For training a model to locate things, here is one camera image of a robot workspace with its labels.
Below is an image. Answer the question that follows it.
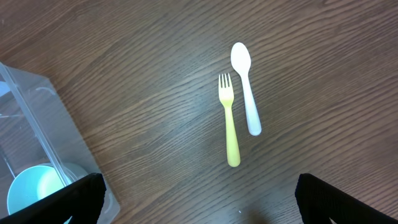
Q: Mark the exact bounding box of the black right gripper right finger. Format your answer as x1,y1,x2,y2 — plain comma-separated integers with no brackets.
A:
295,173,397,224

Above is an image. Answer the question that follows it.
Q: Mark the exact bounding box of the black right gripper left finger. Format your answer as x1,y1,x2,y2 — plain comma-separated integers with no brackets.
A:
1,173,106,224

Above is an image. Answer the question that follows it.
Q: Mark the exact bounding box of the teal bowl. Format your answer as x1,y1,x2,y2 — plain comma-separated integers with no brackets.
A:
6,162,90,224

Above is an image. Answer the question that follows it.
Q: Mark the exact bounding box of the clear plastic container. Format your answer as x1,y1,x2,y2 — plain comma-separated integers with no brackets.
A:
0,62,121,224

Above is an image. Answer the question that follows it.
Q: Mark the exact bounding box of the yellow fork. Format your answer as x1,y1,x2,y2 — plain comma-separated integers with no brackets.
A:
218,73,241,167

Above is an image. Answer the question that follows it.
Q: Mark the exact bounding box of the white spoon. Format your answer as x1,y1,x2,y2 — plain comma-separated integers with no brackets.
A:
231,42,262,136

